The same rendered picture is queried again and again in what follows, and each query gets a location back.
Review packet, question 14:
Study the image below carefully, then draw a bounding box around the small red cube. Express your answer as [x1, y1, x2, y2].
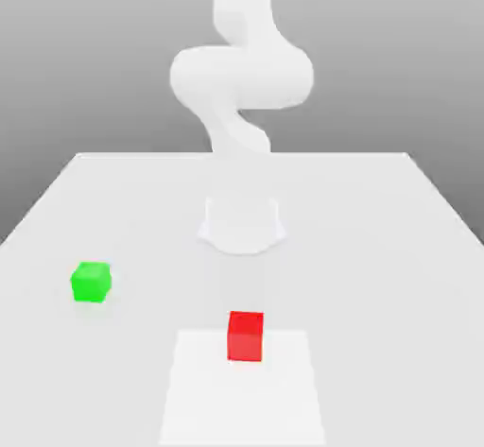
[226, 310, 265, 363]

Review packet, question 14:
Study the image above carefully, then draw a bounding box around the small green cube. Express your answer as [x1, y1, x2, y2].
[70, 261, 113, 304]

